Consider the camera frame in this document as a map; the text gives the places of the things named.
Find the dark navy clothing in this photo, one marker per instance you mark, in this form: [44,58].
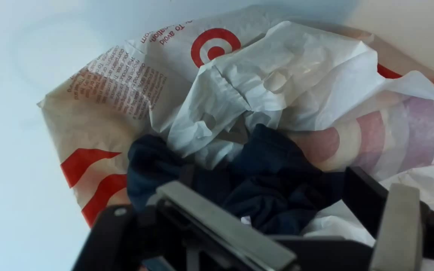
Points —
[267,170]

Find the white red plastic shopping bag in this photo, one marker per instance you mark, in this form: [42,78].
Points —
[277,75]

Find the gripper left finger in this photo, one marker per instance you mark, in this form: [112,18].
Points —
[217,225]

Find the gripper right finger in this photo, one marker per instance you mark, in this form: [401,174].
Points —
[396,225]

